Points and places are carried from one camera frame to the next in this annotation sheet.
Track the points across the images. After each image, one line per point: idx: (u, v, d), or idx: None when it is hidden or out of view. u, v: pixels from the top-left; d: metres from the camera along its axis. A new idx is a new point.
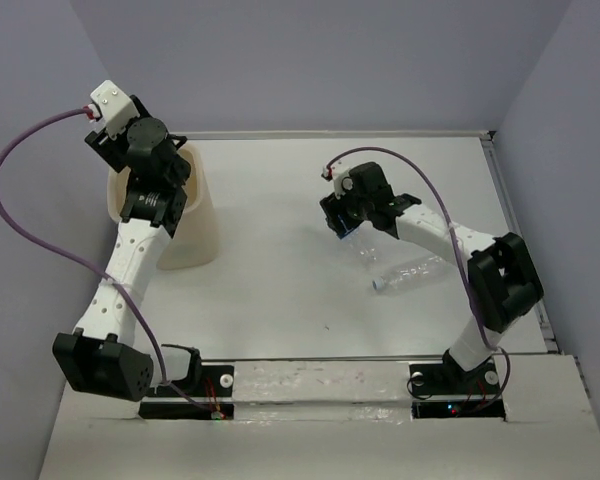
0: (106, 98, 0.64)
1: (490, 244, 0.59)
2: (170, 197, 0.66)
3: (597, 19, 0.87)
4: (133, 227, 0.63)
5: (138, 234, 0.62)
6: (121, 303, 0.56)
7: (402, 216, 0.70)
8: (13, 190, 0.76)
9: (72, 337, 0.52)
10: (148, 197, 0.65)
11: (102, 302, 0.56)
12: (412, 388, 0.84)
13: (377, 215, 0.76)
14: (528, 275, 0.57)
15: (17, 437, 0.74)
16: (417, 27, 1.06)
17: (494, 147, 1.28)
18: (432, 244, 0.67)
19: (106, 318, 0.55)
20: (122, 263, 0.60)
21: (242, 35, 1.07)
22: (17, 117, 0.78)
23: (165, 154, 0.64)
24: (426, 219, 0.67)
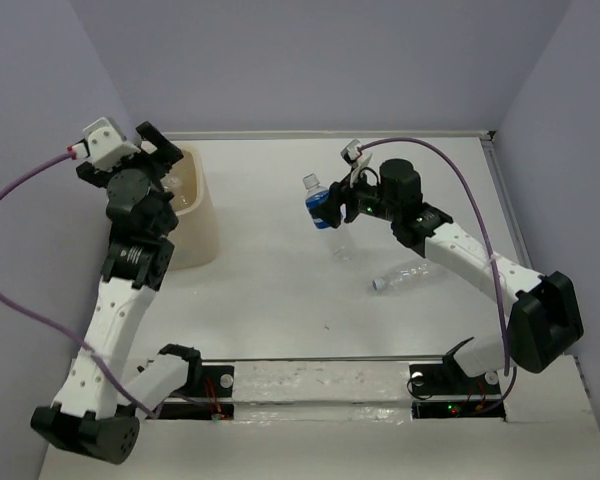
0: (96, 137, 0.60)
1: (536, 284, 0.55)
2: (154, 252, 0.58)
3: (598, 20, 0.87)
4: (112, 287, 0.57)
5: (117, 294, 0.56)
6: (99, 376, 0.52)
7: (433, 237, 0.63)
8: (13, 188, 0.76)
9: (50, 412, 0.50)
10: (129, 252, 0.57)
11: (81, 375, 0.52)
12: (412, 388, 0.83)
13: (400, 229, 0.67)
14: (572, 318, 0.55)
15: (16, 437, 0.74)
16: (417, 28, 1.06)
17: (493, 148, 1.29)
18: (464, 270, 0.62)
19: (83, 393, 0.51)
20: (99, 329, 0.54)
21: (242, 34, 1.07)
22: (16, 114, 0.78)
23: (147, 207, 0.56)
24: (461, 244, 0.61)
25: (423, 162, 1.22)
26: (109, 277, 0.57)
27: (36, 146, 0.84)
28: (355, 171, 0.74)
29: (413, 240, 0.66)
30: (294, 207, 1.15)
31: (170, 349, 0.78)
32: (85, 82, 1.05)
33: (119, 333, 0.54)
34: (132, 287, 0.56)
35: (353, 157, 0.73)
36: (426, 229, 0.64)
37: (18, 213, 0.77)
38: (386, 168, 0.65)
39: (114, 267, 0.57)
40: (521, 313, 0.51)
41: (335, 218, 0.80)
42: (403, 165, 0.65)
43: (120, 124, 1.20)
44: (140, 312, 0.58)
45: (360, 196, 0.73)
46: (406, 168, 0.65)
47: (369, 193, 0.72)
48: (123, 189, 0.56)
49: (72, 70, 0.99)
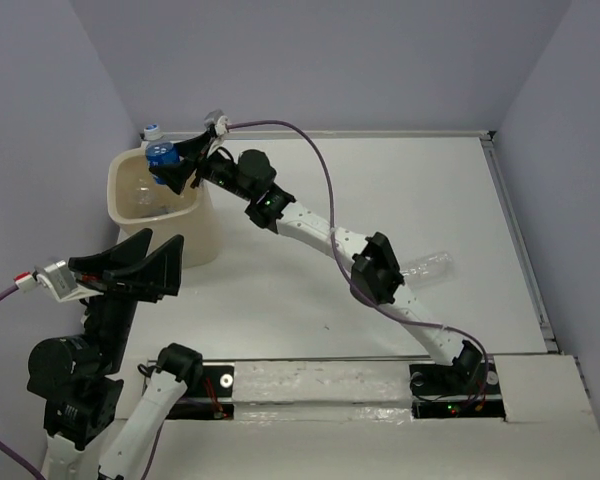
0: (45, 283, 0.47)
1: (364, 245, 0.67)
2: (99, 401, 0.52)
3: (598, 21, 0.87)
4: (58, 441, 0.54)
5: (63, 449, 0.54)
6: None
7: (282, 217, 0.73)
8: (12, 190, 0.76)
9: None
10: (66, 412, 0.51)
11: None
12: (412, 388, 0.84)
13: (253, 211, 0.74)
14: (391, 260, 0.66)
15: (17, 439, 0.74)
16: (418, 27, 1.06)
17: (494, 147, 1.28)
18: (313, 243, 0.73)
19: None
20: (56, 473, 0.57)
21: (243, 33, 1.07)
22: (15, 117, 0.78)
23: (82, 374, 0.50)
24: (306, 221, 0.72)
25: (422, 162, 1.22)
26: (52, 431, 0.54)
27: (35, 146, 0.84)
28: (214, 144, 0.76)
29: (265, 221, 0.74)
30: None
31: (171, 349, 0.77)
32: (88, 83, 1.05)
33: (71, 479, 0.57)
34: (76, 448, 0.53)
35: (220, 132, 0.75)
36: (276, 211, 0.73)
37: (18, 215, 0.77)
38: (243, 159, 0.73)
39: (54, 424, 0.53)
40: (355, 272, 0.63)
41: (179, 184, 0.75)
42: (260, 156, 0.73)
43: (120, 123, 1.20)
44: (92, 449, 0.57)
45: (216, 169, 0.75)
46: (265, 165, 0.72)
47: (224, 168, 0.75)
48: (49, 363, 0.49)
49: (74, 70, 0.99)
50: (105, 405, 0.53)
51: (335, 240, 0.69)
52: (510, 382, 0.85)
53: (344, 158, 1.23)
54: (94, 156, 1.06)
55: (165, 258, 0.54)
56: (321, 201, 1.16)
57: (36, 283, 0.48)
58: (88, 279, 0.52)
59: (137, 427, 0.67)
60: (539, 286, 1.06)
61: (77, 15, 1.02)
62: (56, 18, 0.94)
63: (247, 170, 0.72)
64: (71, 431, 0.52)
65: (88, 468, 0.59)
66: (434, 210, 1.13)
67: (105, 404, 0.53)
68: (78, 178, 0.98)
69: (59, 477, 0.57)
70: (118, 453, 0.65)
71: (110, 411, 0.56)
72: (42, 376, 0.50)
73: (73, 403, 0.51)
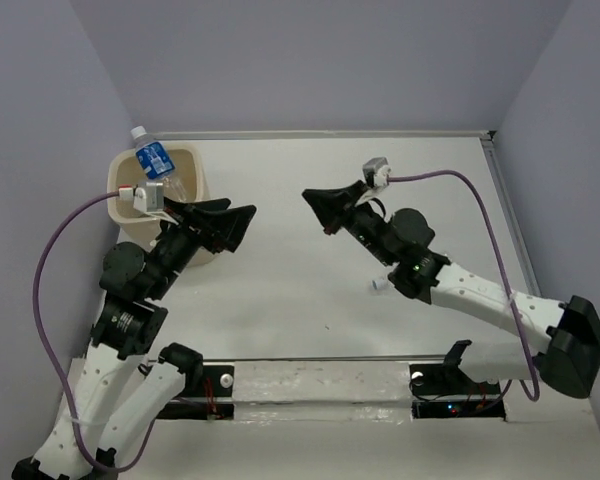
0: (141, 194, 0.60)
1: (559, 314, 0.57)
2: (146, 319, 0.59)
3: (598, 22, 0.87)
4: (101, 351, 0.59)
5: (104, 359, 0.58)
6: (73, 440, 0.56)
7: (438, 284, 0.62)
8: (11, 190, 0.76)
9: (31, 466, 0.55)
10: (120, 319, 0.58)
11: (60, 438, 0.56)
12: (412, 388, 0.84)
13: (401, 279, 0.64)
14: (597, 334, 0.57)
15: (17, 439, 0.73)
16: (418, 28, 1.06)
17: (493, 147, 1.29)
18: (480, 312, 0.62)
19: (57, 459, 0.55)
20: (85, 395, 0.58)
21: (243, 33, 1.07)
22: (14, 118, 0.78)
23: (142, 280, 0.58)
24: (470, 288, 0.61)
25: (422, 162, 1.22)
26: (97, 341, 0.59)
27: (36, 145, 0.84)
28: (366, 194, 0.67)
29: (416, 289, 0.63)
30: (294, 207, 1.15)
31: (174, 350, 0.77)
32: (87, 82, 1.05)
33: (100, 401, 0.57)
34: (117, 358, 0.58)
35: (377, 185, 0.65)
36: (427, 278, 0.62)
37: (17, 215, 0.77)
38: (396, 219, 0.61)
39: (103, 333, 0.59)
40: (562, 353, 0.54)
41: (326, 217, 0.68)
42: (415, 217, 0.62)
43: (120, 123, 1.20)
44: (126, 377, 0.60)
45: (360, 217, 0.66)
46: (421, 224, 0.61)
47: (372, 221, 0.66)
48: (119, 264, 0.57)
49: (74, 70, 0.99)
50: (153, 323, 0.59)
51: (517, 306, 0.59)
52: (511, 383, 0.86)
53: (344, 158, 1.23)
54: (94, 155, 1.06)
55: (235, 218, 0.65)
56: None
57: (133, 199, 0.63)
58: (170, 211, 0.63)
59: (133, 409, 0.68)
60: (539, 286, 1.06)
61: (77, 15, 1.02)
62: (55, 18, 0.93)
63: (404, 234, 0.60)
64: (118, 340, 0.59)
65: (112, 400, 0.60)
66: (434, 210, 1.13)
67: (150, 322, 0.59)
68: (79, 178, 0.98)
69: (87, 396, 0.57)
70: (113, 428, 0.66)
71: (151, 339, 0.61)
72: (113, 272, 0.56)
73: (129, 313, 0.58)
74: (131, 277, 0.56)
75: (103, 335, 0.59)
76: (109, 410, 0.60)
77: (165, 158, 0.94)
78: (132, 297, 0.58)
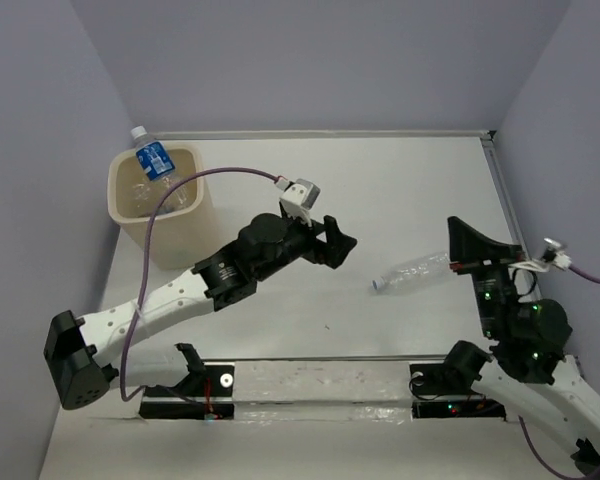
0: (298, 190, 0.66)
1: None
2: (239, 285, 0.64)
3: None
4: (194, 279, 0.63)
5: (192, 287, 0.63)
6: (124, 328, 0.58)
7: (554, 385, 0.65)
8: (9, 190, 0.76)
9: (73, 322, 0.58)
10: (223, 271, 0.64)
11: (115, 318, 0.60)
12: (412, 388, 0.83)
13: (511, 359, 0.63)
14: None
15: (17, 438, 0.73)
16: (419, 28, 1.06)
17: (494, 147, 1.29)
18: (571, 413, 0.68)
19: (102, 333, 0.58)
20: (159, 303, 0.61)
21: (243, 33, 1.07)
22: (13, 118, 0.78)
23: (268, 255, 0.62)
24: (579, 396, 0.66)
25: (423, 162, 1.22)
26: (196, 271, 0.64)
27: (36, 146, 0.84)
28: (527, 264, 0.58)
29: (522, 372, 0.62)
30: None
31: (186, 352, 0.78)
32: (87, 83, 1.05)
33: (165, 313, 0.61)
34: (203, 293, 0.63)
35: (554, 262, 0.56)
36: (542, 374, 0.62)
37: (17, 215, 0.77)
38: (546, 316, 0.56)
39: (205, 269, 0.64)
40: None
41: (461, 253, 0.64)
42: (562, 313, 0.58)
43: (120, 123, 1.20)
44: (189, 311, 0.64)
45: (494, 284, 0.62)
46: (562, 327, 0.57)
47: (504, 289, 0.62)
48: (265, 228, 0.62)
49: (73, 71, 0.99)
50: (237, 292, 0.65)
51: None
52: None
53: (344, 157, 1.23)
54: (95, 155, 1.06)
55: (345, 244, 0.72)
56: (321, 201, 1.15)
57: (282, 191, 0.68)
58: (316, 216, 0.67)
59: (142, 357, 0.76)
60: (540, 286, 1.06)
61: (77, 16, 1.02)
62: (55, 18, 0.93)
63: (546, 332, 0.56)
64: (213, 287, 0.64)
65: (169, 318, 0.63)
66: (434, 210, 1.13)
67: (238, 289, 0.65)
68: (79, 178, 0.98)
69: (156, 300, 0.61)
70: None
71: (225, 301, 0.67)
72: (258, 229, 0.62)
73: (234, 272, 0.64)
74: (264, 240, 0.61)
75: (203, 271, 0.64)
76: (161, 324, 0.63)
77: (165, 157, 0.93)
78: (248, 260, 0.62)
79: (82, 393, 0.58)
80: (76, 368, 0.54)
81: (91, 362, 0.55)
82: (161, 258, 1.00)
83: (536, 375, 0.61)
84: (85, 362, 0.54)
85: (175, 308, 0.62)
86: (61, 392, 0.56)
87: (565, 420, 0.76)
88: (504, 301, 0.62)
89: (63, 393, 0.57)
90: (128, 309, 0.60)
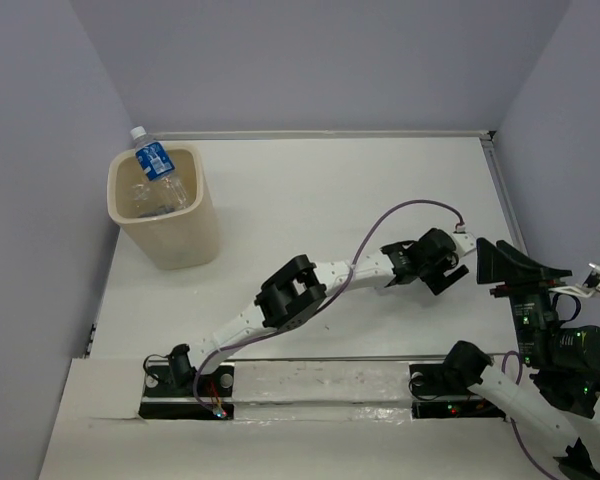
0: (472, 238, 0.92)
1: None
2: (413, 271, 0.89)
3: None
4: (384, 259, 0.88)
5: (384, 263, 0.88)
6: (342, 278, 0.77)
7: (594, 417, 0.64)
8: (8, 190, 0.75)
9: (308, 261, 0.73)
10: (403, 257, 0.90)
11: (337, 270, 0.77)
12: (412, 388, 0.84)
13: (556, 393, 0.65)
14: None
15: (16, 439, 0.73)
16: (420, 28, 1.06)
17: (493, 147, 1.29)
18: (590, 435, 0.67)
19: (328, 276, 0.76)
20: (363, 269, 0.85)
21: (243, 34, 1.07)
22: (12, 118, 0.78)
23: (440, 258, 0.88)
24: None
25: (423, 162, 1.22)
26: (385, 250, 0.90)
27: (35, 146, 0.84)
28: (570, 288, 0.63)
29: (568, 402, 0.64)
30: (294, 207, 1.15)
31: (182, 355, 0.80)
32: (87, 83, 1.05)
33: (364, 277, 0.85)
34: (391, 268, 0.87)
35: (598, 288, 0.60)
36: (589, 409, 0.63)
37: (16, 215, 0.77)
38: (590, 339, 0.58)
39: (390, 251, 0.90)
40: None
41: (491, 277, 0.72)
42: None
43: (120, 123, 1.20)
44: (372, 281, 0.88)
45: (532, 307, 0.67)
46: None
47: (546, 314, 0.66)
48: (446, 237, 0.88)
49: (73, 71, 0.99)
50: (409, 275, 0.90)
51: None
52: (520, 382, 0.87)
53: (345, 157, 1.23)
54: (94, 156, 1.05)
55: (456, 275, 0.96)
56: (321, 200, 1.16)
57: (460, 228, 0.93)
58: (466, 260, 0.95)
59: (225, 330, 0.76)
60: None
61: (77, 16, 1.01)
62: (54, 18, 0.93)
63: (591, 361, 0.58)
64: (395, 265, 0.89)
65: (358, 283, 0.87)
66: (434, 209, 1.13)
67: (408, 275, 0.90)
68: (78, 178, 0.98)
69: (365, 265, 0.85)
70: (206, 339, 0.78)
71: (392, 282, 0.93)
72: (444, 237, 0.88)
73: (410, 261, 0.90)
74: (445, 244, 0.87)
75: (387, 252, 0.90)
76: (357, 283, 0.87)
77: (165, 158, 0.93)
78: (425, 256, 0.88)
79: (294, 321, 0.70)
80: (313, 296, 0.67)
81: (323, 295, 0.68)
82: (159, 259, 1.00)
83: (582, 406, 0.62)
84: (321, 293, 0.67)
85: (371, 273, 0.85)
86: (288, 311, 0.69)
87: (557, 427, 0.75)
88: (544, 327, 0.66)
89: (287, 316, 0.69)
90: (344, 266, 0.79)
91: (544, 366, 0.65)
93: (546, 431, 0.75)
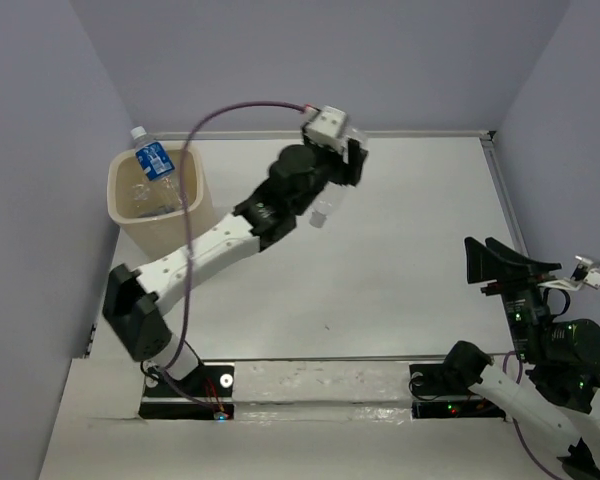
0: (334, 120, 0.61)
1: None
2: (280, 220, 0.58)
3: None
4: (236, 221, 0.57)
5: (236, 229, 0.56)
6: (181, 274, 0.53)
7: (591, 413, 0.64)
8: (9, 189, 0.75)
9: (127, 272, 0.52)
10: (261, 210, 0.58)
11: (169, 263, 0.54)
12: (412, 388, 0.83)
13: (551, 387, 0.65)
14: None
15: (16, 437, 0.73)
16: (420, 27, 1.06)
17: (494, 147, 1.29)
18: (590, 433, 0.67)
19: (159, 279, 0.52)
20: (207, 245, 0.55)
21: (244, 35, 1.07)
22: (13, 117, 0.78)
23: (304, 184, 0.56)
24: None
25: (423, 161, 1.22)
26: (235, 212, 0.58)
27: (35, 146, 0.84)
28: (559, 282, 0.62)
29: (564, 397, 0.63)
30: None
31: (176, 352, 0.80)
32: (87, 83, 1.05)
33: (207, 259, 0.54)
34: (249, 232, 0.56)
35: (585, 281, 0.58)
36: (586, 403, 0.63)
37: (15, 214, 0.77)
38: (581, 331, 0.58)
39: (244, 208, 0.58)
40: None
41: (479, 275, 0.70)
42: (598, 333, 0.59)
43: (120, 123, 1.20)
44: (240, 254, 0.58)
45: (524, 303, 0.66)
46: None
47: (537, 310, 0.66)
48: (290, 153, 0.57)
49: (73, 71, 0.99)
50: (279, 226, 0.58)
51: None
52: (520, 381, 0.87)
53: None
54: (94, 156, 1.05)
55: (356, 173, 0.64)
56: None
57: (308, 120, 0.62)
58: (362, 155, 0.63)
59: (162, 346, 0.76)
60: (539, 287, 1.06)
61: (78, 16, 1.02)
62: (55, 18, 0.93)
63: (582, 353, 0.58)
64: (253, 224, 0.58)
65: (218, 265, 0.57)
66: (434, 209, 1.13)
67: (282, 226, 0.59)
68: (78, 178, 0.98)
69: (208, 239, 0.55)
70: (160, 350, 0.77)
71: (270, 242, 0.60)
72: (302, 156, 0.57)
73: (268, 209, 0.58)
74: (294, 172, 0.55)
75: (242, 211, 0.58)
76: (219, 267, 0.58)
77: (165, 158, 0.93)
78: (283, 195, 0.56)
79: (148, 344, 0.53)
80: (142, 312, 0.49)
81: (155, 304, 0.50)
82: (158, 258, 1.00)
83: (578, 401, 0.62)
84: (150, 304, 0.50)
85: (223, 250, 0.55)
86: (133, 337, 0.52)
87: (559, 426, 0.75)
88: (536, 322, 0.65)
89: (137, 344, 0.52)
90: (179, 255, 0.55)
91: (539, 361, 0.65)
93: (548, 431, 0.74)
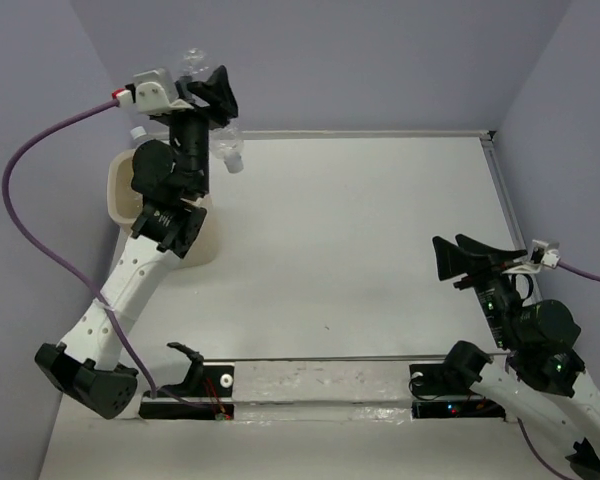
0: (144, 90, 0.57)
1: None
2: (185, 220, 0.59)
3: None
4: (140, 243, 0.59)
5: (144, 251, 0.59)
6: (107, 327, 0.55)
7: (575, 399, 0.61)
8: (10, 188, 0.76)
9: (54, 350, 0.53)
10: (161, 216, 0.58)
11: (89, 323, 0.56)
12: (412, 388, 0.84)
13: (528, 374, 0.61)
14: None
15: (18, 436, 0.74)
16: (419, 27, 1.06)
17: (494, 147, 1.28)
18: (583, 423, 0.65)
19: (85, 344, 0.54)
20: (120, 278, 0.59)
21: (244, 34, 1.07)
22: (15, 116, 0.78)
23: (181, 181, 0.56)
24: (595, 408, 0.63)
25: (422, 162, 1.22)
26: (136, 233, 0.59)
27: (36, 146, 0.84)
28: (521, 267, 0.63)
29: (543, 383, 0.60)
30: (293, 207, 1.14)
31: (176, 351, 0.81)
32: (87, 84, 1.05)
33: (132, 290, 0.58)
34: (159, 250, 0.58)
35: (543, 262, 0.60)
36: (566, 387, 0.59)
37: (16, 214, 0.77)
38: (545, 311, 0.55)
39: (143, 225, 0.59)
40: None
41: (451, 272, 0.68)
42: (567, 312, 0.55)
43: (119, 123, 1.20)
44: (161, 273, 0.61)
45: (494, 292, 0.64)
46: (567, 321, 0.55)
47: (506, 296, 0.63)
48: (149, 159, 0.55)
49: (74, 71, 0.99)
50: (191, 221, 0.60)
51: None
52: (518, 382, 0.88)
53: (344, 158, 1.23)
54: (94, 156, 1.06)
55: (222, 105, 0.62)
56: (321, 201, 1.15)
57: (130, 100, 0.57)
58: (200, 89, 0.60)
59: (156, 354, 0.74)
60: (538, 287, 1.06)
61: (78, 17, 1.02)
62: (54, 19, 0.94)
63: (547, 331, 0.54)
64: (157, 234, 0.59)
65: (144, 289, 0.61)
66: (434, 209, 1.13)
67: (190, 222, 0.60)
68: (78, 178, 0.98)
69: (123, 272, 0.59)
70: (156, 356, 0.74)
71: (188, 245, 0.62)
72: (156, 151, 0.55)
73: (167, 214, 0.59)
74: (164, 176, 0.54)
75: (143, 229, 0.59)
76: (143, 294, 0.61)
77: None
78: (168, 199, 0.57)
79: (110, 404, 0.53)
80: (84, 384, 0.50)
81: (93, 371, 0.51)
82: None
83: (557, 385, 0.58)
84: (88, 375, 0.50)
85: (140, 277, 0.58)
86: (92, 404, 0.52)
87: (564, 422, 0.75)
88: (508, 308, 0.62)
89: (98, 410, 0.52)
90: (96, 311, 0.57)
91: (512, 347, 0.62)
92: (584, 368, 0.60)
93: (550, 426, 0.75)
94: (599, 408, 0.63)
